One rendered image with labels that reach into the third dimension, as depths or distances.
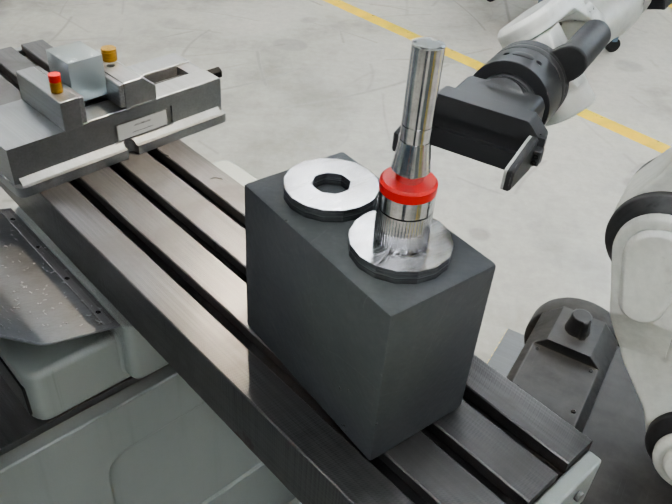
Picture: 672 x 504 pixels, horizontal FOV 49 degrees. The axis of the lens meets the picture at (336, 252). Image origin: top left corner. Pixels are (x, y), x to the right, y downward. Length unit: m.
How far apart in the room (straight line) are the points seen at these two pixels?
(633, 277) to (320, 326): 0.47
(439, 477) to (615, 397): 0.73
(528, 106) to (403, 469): 0.36
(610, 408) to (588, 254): 1.38
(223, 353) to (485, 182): 2.26
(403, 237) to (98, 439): 0.62
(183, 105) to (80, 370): 0.43
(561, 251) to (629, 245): 1.71
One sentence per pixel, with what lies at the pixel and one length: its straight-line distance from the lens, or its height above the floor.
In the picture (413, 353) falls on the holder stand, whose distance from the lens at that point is 0.62.
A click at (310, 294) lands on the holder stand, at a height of 1.10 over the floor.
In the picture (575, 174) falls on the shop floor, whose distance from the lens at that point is 3.14.
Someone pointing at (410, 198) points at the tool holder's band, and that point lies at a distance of 0.57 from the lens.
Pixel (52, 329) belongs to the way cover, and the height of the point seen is 0.91.
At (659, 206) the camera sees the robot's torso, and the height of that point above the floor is 1.05.
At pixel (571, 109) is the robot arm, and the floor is 1.18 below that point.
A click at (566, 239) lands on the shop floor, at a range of 2.74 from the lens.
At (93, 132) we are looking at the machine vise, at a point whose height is 1.02.
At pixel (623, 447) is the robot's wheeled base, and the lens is 1.33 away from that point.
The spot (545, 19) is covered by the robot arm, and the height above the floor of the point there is 1.26.
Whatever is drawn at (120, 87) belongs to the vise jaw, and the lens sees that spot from 1.08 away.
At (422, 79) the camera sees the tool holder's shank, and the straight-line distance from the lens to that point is 0.54.
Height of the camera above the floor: 1.54
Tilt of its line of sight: 38 degrees down
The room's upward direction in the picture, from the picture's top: 4 degrees clockwise
